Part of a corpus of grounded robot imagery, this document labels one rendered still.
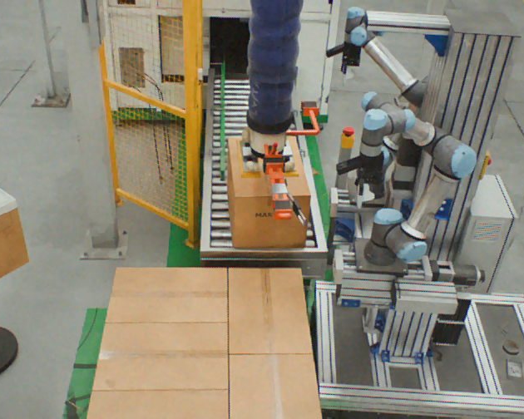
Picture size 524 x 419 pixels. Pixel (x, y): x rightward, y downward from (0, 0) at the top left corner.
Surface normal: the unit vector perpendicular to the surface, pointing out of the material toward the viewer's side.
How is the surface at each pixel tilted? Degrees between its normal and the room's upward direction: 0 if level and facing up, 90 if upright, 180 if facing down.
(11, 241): 90
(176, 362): 0
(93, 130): 90
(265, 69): 101
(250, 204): 90
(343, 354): 0
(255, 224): 90
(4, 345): 0
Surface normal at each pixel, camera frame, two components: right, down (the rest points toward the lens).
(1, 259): 0.77, 0.41
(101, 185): 0.05, 0.60
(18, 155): 0.05, -0.80
